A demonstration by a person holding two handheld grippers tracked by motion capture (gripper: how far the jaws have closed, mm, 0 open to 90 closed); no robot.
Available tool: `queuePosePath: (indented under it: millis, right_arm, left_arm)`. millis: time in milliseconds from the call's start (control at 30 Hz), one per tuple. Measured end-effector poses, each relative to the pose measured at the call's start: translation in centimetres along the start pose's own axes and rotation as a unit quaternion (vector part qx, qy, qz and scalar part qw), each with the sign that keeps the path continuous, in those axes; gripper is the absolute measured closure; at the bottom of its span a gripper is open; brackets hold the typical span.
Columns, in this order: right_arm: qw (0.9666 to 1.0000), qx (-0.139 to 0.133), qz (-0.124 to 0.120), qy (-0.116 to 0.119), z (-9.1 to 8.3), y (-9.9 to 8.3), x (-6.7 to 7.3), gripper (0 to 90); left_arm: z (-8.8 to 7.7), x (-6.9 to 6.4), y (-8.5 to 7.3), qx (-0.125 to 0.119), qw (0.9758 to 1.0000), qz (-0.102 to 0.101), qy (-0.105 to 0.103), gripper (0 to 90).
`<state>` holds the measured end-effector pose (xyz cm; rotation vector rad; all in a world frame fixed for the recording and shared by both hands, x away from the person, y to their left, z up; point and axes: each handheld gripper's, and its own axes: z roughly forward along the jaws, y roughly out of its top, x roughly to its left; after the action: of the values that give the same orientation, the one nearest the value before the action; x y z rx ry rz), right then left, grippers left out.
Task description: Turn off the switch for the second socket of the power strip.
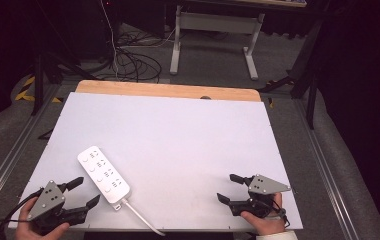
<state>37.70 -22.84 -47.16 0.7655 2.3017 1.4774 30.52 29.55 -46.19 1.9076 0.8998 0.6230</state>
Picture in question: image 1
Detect white metal desk frame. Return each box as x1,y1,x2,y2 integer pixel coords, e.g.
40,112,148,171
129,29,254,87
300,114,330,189
169,4,266,81

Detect white power strip cable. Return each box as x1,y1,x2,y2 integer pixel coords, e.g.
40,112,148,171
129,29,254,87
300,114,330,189
122,198,166,237

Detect black floor cables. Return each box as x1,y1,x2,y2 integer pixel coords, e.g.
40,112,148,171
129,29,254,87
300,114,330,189
112,31,163,83

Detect black metal stand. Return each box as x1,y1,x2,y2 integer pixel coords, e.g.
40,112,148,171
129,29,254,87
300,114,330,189
257,18,326,130

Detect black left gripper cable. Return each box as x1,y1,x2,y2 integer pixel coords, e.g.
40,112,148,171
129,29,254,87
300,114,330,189
0,187,45,240

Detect black tripod stand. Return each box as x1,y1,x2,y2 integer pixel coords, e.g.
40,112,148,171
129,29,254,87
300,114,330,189
30,51,96,117

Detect white power strip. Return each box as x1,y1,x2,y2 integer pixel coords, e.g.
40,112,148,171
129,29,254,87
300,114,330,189
77,145,132,212

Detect person's left hand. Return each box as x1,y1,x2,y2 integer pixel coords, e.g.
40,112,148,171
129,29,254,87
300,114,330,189
14,196,71,240

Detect white table board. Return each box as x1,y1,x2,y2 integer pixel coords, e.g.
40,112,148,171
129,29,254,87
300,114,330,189
8,91,304,233

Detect white sleeve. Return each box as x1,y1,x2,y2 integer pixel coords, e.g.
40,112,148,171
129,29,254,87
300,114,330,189
255,230,299,240

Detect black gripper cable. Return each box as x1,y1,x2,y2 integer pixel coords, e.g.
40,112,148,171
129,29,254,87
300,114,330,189
0,187,45,240
271,199,291,229

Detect yellow black floor tape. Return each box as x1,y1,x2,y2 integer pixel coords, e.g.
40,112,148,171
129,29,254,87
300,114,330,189
14,75,63,104

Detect person's right hand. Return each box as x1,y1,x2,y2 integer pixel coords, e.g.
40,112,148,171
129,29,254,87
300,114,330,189
240,192,287,236

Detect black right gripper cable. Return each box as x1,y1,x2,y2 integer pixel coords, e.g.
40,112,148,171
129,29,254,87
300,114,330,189
271,199,291,229

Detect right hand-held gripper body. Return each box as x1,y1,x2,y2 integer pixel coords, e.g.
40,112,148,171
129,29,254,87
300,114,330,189
230,174,292,219

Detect wooden table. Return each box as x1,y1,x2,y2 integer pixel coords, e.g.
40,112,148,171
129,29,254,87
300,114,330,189
74,79,262,103

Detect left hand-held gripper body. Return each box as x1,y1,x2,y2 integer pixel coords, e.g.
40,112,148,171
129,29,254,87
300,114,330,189
27,180,90,235

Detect metal floor rail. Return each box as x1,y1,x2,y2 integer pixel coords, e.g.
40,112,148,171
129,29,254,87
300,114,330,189
0,83,62,214
293,99,358,240

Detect thin white hanging cable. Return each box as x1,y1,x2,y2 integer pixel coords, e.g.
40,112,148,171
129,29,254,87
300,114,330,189
99,0,120,80

